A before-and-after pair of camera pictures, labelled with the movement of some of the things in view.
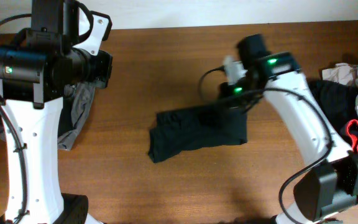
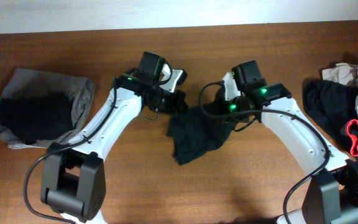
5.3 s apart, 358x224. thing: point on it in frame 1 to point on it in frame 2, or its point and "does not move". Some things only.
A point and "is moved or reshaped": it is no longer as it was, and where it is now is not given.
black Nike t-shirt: (174, 130) is moved or reshaped
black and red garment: (339, 101) does not move
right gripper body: (236, 96) to (237, 103)
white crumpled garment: (344, 73) does not move
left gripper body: (105, 69) to (173, 101)
